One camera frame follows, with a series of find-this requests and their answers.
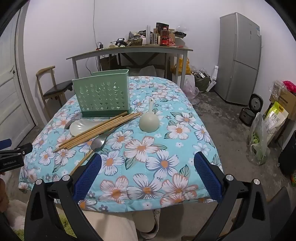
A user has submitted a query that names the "white door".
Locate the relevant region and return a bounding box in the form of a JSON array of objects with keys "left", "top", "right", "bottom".
[{"left": 0, "top": 11, "right": 36, "bottom": 149}]

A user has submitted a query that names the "dark green bag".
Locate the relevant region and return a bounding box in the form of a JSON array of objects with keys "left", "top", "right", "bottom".
[{"left": 193, "top": 70, "right": 211, "bottom": 92}]

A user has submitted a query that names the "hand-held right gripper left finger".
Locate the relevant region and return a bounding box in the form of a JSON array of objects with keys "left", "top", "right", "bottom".
[{"left": 24, "top": 153, "right": 103, "bottom": 241}]

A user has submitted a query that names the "brown cardboard box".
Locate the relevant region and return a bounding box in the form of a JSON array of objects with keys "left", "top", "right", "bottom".
[{"left": 100, "top": 56, "right": 119, "bottom": 70}]

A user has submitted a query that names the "yellow and white rice bag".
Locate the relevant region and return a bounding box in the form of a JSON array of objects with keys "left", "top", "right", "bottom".
[{"left": 264, "top": 101, "right": 289, "bottom": 139}]

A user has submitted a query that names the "open brown carton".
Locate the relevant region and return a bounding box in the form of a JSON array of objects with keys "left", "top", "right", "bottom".
[{"left": 169, "top": 29, "right": 186, "bottom": 45}]

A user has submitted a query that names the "white plastic part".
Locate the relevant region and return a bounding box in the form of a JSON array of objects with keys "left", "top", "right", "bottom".
[{"left": 206, "top": 66, "right": 219, "bottom": 92}]

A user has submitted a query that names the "black box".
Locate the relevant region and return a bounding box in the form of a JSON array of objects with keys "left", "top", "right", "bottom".
[{"left": 278, "top": 131, "right": 296, "bottom": 175}]

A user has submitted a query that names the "pale green plate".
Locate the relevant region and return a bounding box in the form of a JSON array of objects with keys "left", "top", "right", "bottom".
[{"left": 69, "top": 118, "right": 109, "bottom": 137}]

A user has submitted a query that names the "plastic bag of greens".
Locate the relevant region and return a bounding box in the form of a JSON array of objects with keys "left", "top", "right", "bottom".
[{"left": 247, "top": 112, "right": 271, "bottom": 165}]

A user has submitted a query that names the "grey desk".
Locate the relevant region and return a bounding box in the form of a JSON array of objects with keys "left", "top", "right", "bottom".
[{"left": 66, "top": 45, "right": 193, "bottom": 87}]

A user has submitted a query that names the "clear plastic bag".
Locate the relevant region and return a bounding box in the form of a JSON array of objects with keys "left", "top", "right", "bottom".
[{"left": 269, "top": 80, "right": 287, "bottom": 98}]

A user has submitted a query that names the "wooden-handled metal spoon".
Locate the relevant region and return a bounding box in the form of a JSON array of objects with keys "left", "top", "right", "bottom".
[{"left": 69, "top": 136, "right": 107, "bottom": 176}]

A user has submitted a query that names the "black rice cooker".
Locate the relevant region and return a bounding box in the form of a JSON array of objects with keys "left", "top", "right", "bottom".
[{"left": 239, "top": 93, "right": 263, "bottom": 127}]

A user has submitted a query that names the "red plastic bag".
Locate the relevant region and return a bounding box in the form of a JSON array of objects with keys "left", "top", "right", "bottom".
[{"left": 282, "top": 80, "right": 296, "bottom": 94}]

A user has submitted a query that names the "thin wall cable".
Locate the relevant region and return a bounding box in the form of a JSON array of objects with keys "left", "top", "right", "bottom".
[{"left": 92, "top": 0, "right": 99, "bottom": 50}]

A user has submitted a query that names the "yellow plastic bag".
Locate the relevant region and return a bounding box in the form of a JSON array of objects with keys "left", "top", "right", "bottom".
[{"left": 171, "top": 58, "right": 192, "bottom": 75}]

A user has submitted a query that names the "green perforated utensil basket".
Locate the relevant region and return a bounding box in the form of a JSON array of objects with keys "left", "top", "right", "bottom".
[{"left": 72, "top": 69, "right": 133, "bottom": 118}]

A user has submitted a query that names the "wooden chair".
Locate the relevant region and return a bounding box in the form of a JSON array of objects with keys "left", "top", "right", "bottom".
[{"left": 36, "top": 65, "right": 74, "bottom": 118}]

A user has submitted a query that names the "person's white shoe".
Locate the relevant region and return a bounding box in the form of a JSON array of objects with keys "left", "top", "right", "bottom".
[{"left": 140, "top": 209, "right": 161, "bottom": 239}]

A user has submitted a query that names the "blue floral blanket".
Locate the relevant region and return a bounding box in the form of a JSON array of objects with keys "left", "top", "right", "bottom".
[{"left": 19, "top": 76, "right": 223, "bottom": 212}]

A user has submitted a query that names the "person's cream trouser leg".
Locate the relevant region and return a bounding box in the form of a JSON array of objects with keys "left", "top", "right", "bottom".
[{"left": 82, "top": 206, "right": 139, "bottom": 241}]

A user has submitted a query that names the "red bottle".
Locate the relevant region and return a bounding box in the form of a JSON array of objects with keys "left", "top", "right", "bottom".
[{"left": 161, "top": 27, "right": 169, "bottom": 45}]

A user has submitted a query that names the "silver refrigerator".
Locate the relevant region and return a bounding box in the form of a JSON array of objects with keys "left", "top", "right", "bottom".
[{"left": 214, "top": 12, "right": 262, "bottom": 106}]

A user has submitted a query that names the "pale green ladle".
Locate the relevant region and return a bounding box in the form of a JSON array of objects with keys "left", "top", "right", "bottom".
[{"left": 139, "top": 97, "right": 160, "bottom": 133}]

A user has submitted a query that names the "white plastic bag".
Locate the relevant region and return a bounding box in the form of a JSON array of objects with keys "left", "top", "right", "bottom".
[{"left": 136, "top": 66, "right": 160, "bottom": 77}]

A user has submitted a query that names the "pink plastic bag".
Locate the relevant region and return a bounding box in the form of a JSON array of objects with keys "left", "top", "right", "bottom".
[{"left": 184, "top": 77, "right": 199, "bottom": 99}]

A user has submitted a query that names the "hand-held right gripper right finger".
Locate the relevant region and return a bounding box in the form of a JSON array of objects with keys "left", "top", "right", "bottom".
[{"left": 194, "top": 152, "right": 275, "bottom": 241}]

